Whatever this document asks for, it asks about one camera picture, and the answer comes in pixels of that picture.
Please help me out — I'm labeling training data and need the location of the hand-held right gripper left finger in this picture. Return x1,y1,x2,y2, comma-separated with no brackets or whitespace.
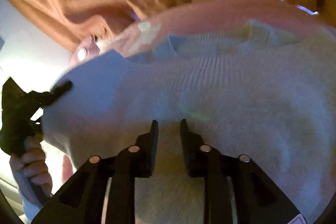
31,120,159,224

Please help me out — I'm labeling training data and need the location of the pale yellow cloth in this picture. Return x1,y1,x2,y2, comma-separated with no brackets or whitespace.
236,19,336,46

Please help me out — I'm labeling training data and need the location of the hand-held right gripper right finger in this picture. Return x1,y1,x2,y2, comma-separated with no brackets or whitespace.
180,119,306,224

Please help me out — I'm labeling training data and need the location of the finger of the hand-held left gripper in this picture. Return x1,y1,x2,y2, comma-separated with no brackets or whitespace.
49,80,73,105

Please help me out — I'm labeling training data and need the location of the person's left hand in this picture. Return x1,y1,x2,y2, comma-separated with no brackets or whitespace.
10,139,53,204

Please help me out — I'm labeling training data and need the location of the white sweater with black hearts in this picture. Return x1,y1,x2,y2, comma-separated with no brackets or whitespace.
39,19,336,224

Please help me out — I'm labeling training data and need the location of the pink fleece blanket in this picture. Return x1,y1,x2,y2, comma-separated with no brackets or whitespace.
113,0,336,58

